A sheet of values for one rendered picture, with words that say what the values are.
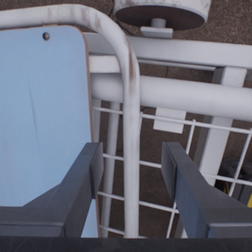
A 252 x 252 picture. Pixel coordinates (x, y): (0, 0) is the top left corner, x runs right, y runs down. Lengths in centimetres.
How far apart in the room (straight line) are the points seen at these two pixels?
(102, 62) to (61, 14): 7
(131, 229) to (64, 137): 17
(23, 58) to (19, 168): 17
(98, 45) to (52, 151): 18
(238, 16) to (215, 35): 9
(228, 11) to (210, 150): 57
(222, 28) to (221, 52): 48
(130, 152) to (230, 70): 18
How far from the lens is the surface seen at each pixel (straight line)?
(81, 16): 25
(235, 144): 84
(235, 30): 79
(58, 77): 25
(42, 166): 31
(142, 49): 30
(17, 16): 29
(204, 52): 30
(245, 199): 55
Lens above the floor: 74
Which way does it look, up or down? 70 degrees down
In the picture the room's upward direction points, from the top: 142 degrees counter-clockwise
